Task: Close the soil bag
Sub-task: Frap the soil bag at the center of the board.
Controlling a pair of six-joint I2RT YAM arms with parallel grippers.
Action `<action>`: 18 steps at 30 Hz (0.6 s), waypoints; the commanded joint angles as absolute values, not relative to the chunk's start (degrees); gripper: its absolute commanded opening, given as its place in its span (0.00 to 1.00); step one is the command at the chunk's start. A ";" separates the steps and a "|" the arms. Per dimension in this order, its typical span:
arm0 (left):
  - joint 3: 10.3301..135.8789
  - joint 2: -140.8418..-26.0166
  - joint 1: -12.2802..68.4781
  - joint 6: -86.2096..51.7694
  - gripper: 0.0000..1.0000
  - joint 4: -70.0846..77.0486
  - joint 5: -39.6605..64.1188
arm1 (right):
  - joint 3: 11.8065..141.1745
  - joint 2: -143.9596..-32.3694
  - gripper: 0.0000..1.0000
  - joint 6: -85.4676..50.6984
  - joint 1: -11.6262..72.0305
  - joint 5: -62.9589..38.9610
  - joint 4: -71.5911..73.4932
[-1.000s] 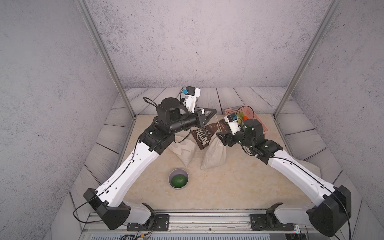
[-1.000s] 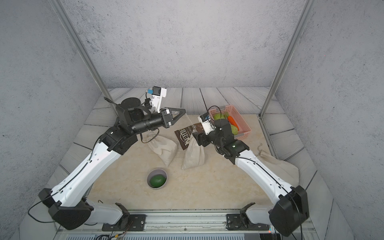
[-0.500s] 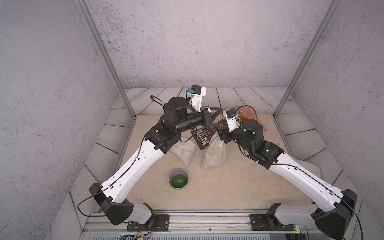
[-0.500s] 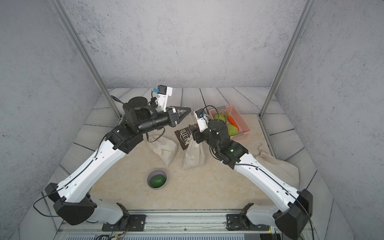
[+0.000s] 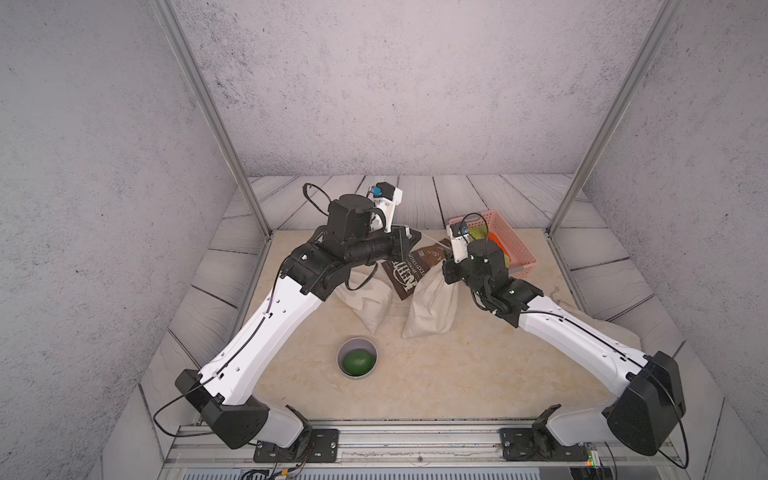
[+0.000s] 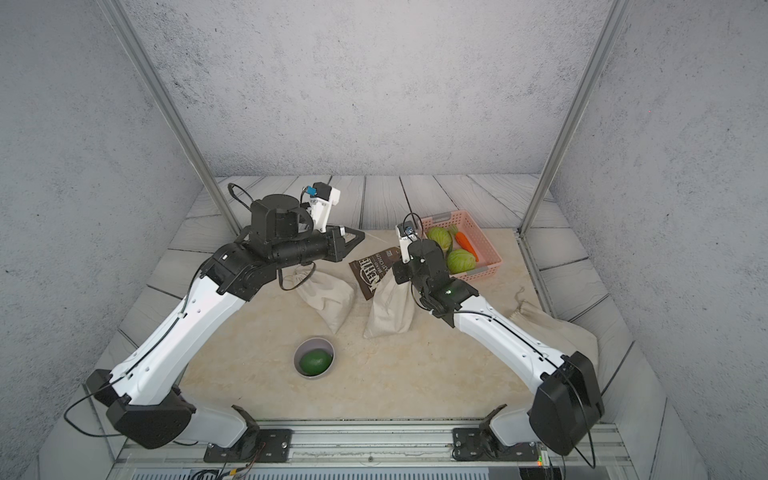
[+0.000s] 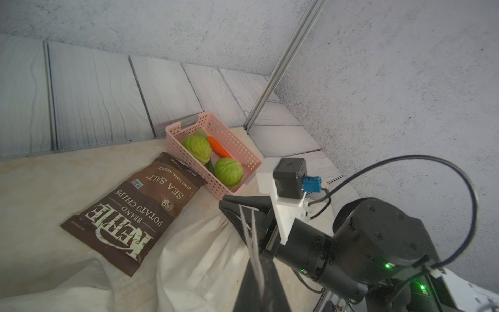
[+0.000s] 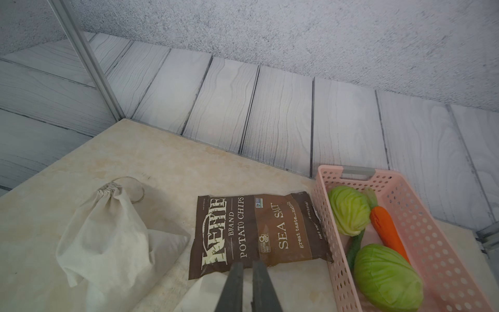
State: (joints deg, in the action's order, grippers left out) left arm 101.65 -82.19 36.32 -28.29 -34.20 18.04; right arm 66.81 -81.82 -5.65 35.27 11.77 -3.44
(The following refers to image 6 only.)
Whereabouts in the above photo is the pink plastic basket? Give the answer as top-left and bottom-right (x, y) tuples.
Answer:
(422, 210), (503, 281)

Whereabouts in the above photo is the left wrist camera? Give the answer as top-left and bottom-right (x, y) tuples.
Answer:
(304, 182), (341, 233)

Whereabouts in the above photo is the beige drawstring soil bag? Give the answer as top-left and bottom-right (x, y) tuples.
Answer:
(363, 269), (416, 339)

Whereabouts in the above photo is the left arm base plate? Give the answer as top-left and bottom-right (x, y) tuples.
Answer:
(203, 428), (294, 463)

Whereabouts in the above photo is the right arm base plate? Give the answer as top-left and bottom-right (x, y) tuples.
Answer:
(451, 427), (540, 463)

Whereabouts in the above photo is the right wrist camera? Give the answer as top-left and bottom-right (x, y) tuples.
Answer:
(395, 218), (424, 264)

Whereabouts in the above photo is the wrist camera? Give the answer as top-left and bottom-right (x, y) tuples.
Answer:
(304, 182), (341, 233)
(395, 218), (424, 264)

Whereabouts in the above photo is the small beige cloth bag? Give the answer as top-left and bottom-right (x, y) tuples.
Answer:
(282, 264), (355, 334)

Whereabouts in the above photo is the brown Kettle chips bag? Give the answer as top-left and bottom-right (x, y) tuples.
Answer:
(349, 247), (401, 300)

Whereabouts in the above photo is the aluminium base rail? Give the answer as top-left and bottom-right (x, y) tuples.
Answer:
(113, 419), (631, 472)

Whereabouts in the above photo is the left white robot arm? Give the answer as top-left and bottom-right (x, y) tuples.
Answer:
(87, 182), (365, 449)

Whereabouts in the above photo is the green cabbage front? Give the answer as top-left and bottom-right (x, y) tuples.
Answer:
(445, 249), (477, 275)

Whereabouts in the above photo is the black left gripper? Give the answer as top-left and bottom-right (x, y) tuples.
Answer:
(264, 221), (363, 272)

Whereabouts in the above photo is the right aluminium frame post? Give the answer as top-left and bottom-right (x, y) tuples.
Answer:
(518, 0), (632, 238)

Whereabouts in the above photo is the aluminium frame post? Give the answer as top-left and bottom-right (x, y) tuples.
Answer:
(97, 0), (241, 235)
(518, 0), (632, 238)

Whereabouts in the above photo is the green cabbage back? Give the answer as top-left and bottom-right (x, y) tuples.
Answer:
(427, 227), (453, 254)

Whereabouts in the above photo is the beige cloth bag right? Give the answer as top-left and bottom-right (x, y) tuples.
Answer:
(508, 287), (599, 367)

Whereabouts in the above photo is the green avocado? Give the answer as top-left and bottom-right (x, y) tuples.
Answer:
(299, 349), (334, 377)

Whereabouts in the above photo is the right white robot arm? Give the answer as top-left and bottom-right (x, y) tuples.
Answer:
(392, 237), (605, 456)

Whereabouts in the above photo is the left aluminium frame post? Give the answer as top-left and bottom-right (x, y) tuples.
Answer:
(97, 0), (241, 235)

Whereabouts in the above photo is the orange carrot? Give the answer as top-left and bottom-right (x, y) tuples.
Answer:
(448, 225), (479, 261)

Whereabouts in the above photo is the grey bowl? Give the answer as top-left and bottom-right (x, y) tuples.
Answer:
(293, 337), (336, 379)

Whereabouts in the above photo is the green cabbage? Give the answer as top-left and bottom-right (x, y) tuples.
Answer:
(427, 227), (453, 254)
(445, 249), (477, 275)

